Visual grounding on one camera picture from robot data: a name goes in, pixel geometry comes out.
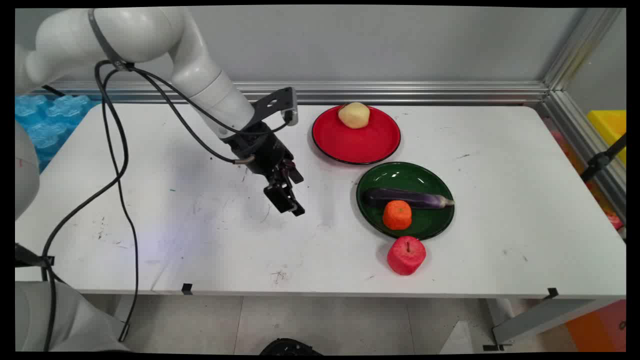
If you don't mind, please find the black camera cable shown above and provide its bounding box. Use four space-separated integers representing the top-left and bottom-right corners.
95 60 293 343

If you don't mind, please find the orange box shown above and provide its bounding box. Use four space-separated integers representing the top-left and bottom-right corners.
565 300 627 352

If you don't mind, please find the upright aluminium frame post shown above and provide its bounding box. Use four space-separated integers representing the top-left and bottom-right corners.
542 7 623 92

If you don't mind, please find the yellow plastic box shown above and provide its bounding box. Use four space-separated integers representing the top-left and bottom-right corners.
586 109 627 166

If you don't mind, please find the long aluminium frame rail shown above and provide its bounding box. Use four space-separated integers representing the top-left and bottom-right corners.
30 80 551 106

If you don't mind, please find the red apple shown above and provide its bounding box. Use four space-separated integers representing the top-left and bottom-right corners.
386 236 427 276

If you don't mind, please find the orange fruit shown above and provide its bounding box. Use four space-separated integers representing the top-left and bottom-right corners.
382 200 413 231

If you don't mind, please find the purple eggplant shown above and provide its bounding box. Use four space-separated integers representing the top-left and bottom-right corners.
363 187 456 211

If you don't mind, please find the gray cable strap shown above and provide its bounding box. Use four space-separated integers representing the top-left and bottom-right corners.
88 9 135 71

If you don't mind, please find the black round floor object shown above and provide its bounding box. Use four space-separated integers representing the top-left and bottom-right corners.
259 338 323 356

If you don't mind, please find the blue plastic bottle pack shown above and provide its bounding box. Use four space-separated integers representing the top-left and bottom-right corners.
15 94 101 173

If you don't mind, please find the green plate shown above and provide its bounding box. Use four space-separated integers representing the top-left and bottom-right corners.
356 161 456 241

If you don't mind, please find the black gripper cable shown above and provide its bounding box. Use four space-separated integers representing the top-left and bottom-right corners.
42 60 257 353

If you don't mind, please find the red plate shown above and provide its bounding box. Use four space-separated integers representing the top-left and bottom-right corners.
311 104 402 166

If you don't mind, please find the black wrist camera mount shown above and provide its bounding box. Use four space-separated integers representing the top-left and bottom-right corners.
247 87 299 132

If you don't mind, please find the black cable strap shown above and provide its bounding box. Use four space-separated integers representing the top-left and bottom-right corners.
15 243 55 268

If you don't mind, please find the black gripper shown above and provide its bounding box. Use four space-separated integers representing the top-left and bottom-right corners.
222 121 306 217

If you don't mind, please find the short aluminium frame rail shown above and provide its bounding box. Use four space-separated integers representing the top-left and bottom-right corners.
537 90 627 221

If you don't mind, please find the yellow potato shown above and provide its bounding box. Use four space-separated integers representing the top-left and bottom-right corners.
338 102 371 130

